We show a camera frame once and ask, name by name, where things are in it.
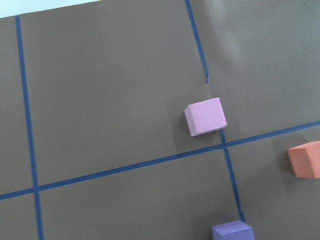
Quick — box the orange foam block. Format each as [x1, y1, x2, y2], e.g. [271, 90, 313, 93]
[287, 141, 320, 179]

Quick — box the pink foam block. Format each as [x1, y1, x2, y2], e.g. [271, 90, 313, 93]
[184, 97, 228, 137]

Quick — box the brown paper table cover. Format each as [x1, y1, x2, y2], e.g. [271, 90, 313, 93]
[0, 0, 320, 240]

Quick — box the purple foam block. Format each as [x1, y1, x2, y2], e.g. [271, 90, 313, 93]
[211, 220, 256, 240]

